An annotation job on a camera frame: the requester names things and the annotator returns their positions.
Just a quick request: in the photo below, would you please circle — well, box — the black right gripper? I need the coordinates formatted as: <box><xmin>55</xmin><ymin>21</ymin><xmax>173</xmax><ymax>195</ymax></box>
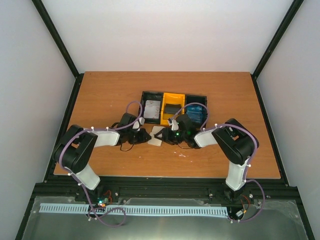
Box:
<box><xmin>154</xmin><ymin>127</ymin><xmax>187</xmax><ymax>146</ymax></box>

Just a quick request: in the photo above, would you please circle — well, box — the beige card holder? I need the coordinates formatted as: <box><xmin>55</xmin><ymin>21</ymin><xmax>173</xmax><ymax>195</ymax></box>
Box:
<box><xmin>147</xmin><ymin>125</ymin><xmax>165</xmax><ymax>147</ymax></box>

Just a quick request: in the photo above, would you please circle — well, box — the black card stack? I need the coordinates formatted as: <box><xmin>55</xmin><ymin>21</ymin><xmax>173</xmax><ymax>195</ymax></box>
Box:
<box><xmin>164</xmin><ymin>103</ymin><xmax>182</xmax><ymax>115</ymax></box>

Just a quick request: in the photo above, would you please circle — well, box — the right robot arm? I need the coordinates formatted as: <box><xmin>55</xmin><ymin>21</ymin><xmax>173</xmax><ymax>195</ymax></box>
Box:
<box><xmin>152</xmin><ymin>114</ymin><xmax>259</xmax><ymax>202</ymax></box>

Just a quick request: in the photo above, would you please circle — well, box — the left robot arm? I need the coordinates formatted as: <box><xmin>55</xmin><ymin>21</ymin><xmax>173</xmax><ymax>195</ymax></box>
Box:
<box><xmin>51</xmin><ymin>112</ymin><xmax>151</xmax><ymax>202</ymax></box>

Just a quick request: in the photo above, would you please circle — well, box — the blue card stack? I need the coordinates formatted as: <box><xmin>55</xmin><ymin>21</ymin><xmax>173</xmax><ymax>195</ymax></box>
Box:
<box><xmin>186</xmin><ymin>104</ymin><xmax>203</xmax><ymax>124</ymax></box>

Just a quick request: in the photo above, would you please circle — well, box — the white card stack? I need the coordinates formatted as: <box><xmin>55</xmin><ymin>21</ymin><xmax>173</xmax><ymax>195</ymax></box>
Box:
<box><xmin>143</xmin><ymin>100</ymin><xmax>161</xmax><ymax>119</ymax></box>

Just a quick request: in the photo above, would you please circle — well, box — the yellow middle card bin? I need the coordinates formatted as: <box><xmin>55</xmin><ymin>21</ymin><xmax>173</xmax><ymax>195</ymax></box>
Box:
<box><xmin>160</xmin><ymin>92</ymin><xmax>186</xmax><ymax>126</ymax></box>

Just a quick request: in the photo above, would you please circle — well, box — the black left card bin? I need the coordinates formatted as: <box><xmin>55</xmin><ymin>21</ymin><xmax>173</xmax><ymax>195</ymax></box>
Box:
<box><xmin>140</xmin><ymin>91</ymin><xmax>164</xmax><ymax>125</ymax></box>

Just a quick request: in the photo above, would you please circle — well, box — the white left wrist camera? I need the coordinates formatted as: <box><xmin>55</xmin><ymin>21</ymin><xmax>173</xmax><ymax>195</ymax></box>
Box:
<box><xmin>132</xmin><ymin>117</ymin><xmax>145</xmax><ymax>131</ymax></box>

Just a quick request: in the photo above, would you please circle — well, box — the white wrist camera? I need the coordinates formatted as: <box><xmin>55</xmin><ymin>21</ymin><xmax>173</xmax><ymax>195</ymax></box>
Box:
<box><xmin>168</xmin><ymin>118</ymin><xmax>179</xmax><ymax>131</ymax></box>
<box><xmin>132</xmin><ymin>117</ymin><xmax>145</xmax><ymax>131</ymax></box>

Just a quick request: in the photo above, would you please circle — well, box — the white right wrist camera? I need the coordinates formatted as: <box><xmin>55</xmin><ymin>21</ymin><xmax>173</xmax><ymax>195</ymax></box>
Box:
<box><xmin>168</xmin><ymin>118</ymin><xmax>179</xmax><ymax>131</ymax></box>

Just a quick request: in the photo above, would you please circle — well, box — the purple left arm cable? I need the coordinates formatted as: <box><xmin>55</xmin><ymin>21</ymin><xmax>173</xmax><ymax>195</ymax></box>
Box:
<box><xmin>60</xmin><ymin>100</ymin><xmax>144</xmax><ymax>228</ymax></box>

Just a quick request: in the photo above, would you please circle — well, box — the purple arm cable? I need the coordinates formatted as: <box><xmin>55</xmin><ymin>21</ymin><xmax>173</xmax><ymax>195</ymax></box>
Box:
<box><xmin>168</xmin><ymin>102</ymin><xmax>266</xmax><ymax>224</ymax></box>
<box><xmin>60</xmin><ymin>100</ymin><xmax>144</xmax><ymax>228</ymax></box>

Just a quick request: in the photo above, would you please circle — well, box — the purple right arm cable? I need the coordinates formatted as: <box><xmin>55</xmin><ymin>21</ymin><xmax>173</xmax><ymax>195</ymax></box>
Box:
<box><xmin>168</xmin><ymin>102</ymin><xmax>266</xmax><ymax>224</ymax></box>

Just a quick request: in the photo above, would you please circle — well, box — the light blue cable duct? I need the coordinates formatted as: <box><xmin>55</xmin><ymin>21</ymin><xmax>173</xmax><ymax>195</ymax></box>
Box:
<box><xmin>38</xmin><ymin>203</ymin><xmax>228</xmax><ymax>218</ymax></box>

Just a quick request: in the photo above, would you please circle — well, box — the black front frame rail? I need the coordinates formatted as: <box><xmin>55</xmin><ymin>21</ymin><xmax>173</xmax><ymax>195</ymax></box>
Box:
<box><xmin>31</xmin><ymin>175</ymin><xmax>302</xmax><ymax>206</ymax></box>

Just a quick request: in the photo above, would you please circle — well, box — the black frame post left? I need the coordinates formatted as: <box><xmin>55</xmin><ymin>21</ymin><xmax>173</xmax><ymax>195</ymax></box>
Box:
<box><xmin>31</xmin><ymin>0</ymin><xmax>85</xmax><ymax>79</ymax></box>

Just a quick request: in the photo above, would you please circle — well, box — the black frame post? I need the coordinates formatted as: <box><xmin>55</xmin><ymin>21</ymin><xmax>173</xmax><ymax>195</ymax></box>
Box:
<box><xmin>251</xmin><ymin>0</ymin><xmax>305</xmax><ymax>79</ymax></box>
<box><xmin>31</xmin><ymin>0</ymin><xmax>85</xmax><ymax>79</ymax></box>

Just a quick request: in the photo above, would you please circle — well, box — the black frame post right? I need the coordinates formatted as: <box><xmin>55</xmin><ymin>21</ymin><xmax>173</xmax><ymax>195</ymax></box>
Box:
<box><xmin>251</xmin><ymin>0</ymin><xmax>305</xmax><ymax>79</ymax></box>

